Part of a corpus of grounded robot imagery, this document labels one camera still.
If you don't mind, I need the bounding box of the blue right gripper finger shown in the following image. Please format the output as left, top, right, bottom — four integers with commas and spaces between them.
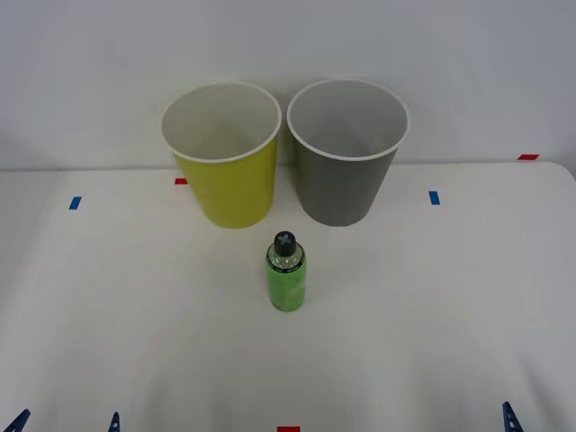
501, 400, 526, 432

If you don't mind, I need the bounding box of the green label plastic bottle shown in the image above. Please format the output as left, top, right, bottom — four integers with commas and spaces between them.
264, 230, 310, 313

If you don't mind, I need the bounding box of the yellow-green plastic waste bin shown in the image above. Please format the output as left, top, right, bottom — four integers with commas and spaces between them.
159, 81, 284, 230

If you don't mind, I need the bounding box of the grey plastic waste bin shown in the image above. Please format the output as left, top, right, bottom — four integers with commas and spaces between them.
286, 77, 412, 228

